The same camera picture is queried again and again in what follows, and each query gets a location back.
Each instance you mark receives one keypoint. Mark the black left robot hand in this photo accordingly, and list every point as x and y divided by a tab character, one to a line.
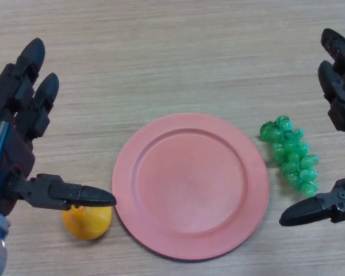
11	149

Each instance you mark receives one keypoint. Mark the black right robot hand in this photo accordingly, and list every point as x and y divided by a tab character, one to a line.
340	95

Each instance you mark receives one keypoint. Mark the yellow pear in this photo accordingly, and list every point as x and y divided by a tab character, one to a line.
86	224

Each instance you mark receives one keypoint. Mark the pink round plate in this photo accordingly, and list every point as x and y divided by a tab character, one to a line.
189	187

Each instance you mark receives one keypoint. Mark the green grape bunch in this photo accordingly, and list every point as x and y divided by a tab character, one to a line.
293	158

